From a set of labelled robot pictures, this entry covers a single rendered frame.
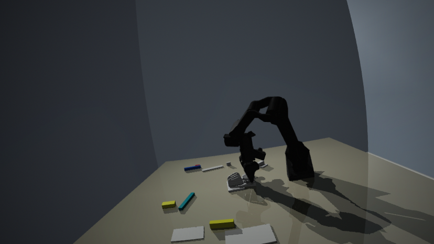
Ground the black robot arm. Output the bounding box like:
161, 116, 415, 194
223, 96, 310, 172

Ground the teal rectangular bar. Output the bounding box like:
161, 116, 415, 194
178, 192, 195, 210

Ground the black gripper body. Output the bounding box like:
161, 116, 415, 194
239, 146, 259, 172

